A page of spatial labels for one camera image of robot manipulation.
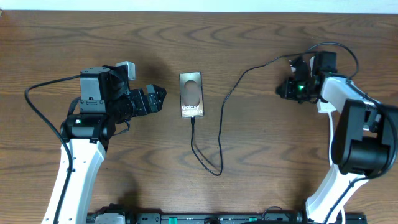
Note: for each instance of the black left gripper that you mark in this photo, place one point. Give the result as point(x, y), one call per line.
point(142, 107)

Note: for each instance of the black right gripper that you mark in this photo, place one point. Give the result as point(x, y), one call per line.
point(287, 91)

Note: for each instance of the white power strip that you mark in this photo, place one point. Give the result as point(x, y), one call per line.
point(325, 108)

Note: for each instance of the Galaxy smartphone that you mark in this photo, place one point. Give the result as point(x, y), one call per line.
point(191, 95)

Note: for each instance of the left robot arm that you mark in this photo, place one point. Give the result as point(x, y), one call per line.
point(86, 137)

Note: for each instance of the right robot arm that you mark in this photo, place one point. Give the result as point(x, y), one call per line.
point(364, 144)

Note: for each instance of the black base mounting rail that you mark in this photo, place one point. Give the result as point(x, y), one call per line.
point(118, 214)

